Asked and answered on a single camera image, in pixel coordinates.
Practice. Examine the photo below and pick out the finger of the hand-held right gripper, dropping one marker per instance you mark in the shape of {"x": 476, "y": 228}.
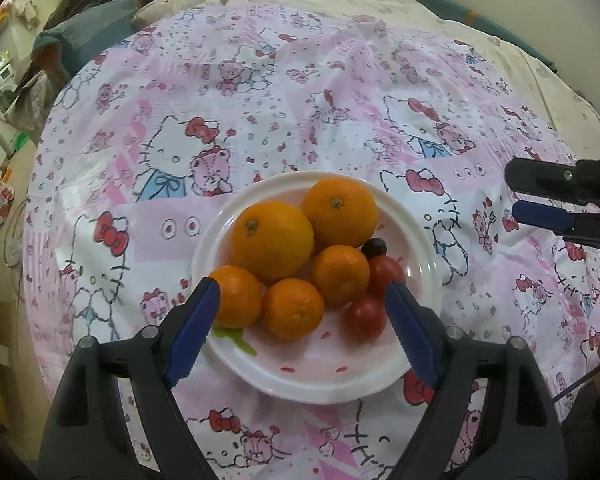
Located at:
{"x": 540, "y": 215}
{"x": 540, "y": 177}

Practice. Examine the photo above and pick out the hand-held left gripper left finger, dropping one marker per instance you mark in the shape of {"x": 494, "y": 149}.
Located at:
{"x": 192, "y": 332}

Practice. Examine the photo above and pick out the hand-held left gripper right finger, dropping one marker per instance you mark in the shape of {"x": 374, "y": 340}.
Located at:
{"x": 412, "y": 330}

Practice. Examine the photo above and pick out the red tomato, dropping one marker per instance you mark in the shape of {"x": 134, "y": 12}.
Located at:
{"x": 387, "y": 271}
{"x": 364, "y": 317}

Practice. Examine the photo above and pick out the small tangerine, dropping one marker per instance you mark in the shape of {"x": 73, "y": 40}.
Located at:
{"x": 292, "y": 308}
{"x": 341, "y": 275}
{"x": 237, "y": 296}

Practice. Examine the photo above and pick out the dark grape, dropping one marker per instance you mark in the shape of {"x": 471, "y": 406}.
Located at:
{"x": 374, "y": 246}

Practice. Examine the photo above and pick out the white plate with pink print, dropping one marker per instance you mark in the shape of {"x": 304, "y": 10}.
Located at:
{"x": 325, "y": 370}

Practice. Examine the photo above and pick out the large orange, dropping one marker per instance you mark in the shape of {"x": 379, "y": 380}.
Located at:
{"x": 271, "y": 240}
{"x": 339, "y": 212}

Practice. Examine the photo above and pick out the dark clothing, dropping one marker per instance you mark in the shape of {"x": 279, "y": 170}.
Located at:
{"x": 592, "y": 440}

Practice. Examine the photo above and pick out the pink cartoon printed blanket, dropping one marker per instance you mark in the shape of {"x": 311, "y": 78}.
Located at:
{"x": 305, "y": 110}

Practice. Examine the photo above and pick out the hanging brown cloth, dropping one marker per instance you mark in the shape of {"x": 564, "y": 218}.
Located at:
{"x": 30, "y": 102}

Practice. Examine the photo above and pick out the white washing machine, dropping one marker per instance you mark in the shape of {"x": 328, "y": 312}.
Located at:
{"x": 0, "y": 100}

